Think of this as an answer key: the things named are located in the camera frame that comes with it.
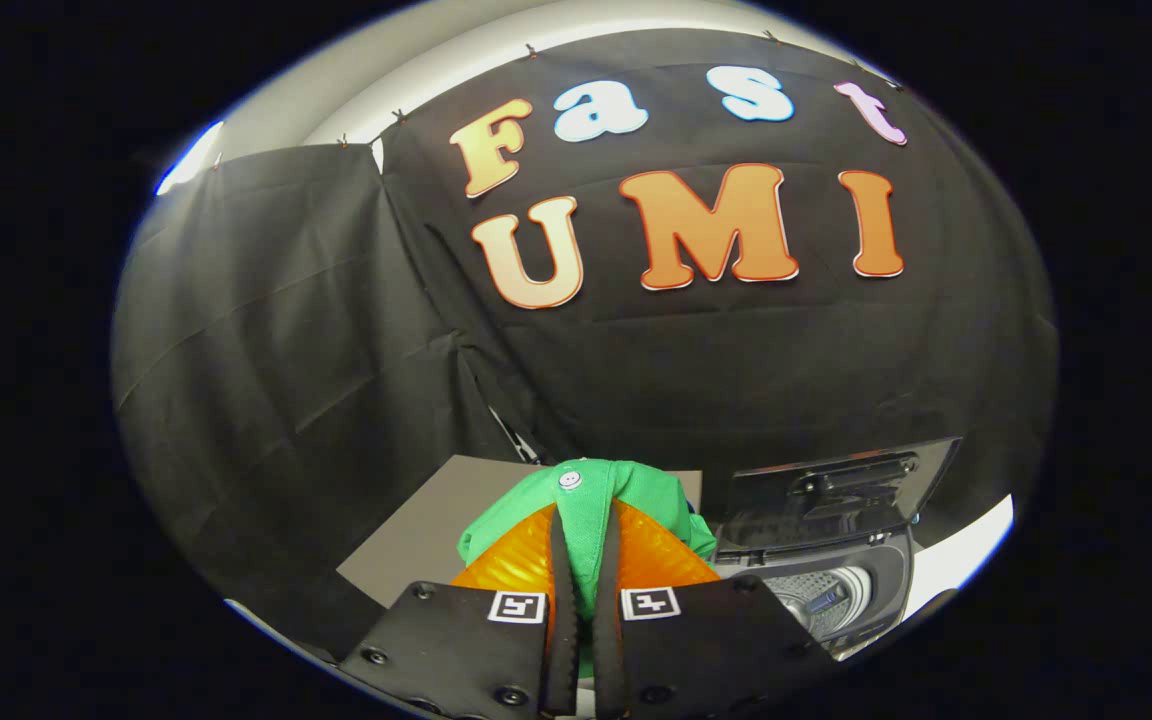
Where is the thin black cable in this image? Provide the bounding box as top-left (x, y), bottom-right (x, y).
top-left (456, 338), bottom-right (545, 467)

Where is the white sheet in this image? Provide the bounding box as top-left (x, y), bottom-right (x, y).
top-left (904, 494), bottom-right (1016, 623)

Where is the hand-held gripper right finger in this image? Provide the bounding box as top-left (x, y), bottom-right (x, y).
top-left (591, 499), bottom-right (839, 720)

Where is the green buttoned shirt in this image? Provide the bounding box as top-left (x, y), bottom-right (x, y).
top-left (456, 457), bottom-right (720, 681)

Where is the dark washing machine lid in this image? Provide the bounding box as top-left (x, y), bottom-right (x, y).
top-left (713, 436), bottom-right (963, 561)

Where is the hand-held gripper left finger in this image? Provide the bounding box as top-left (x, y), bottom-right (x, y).
top-left (336, 500), bottom-right (583, 720)

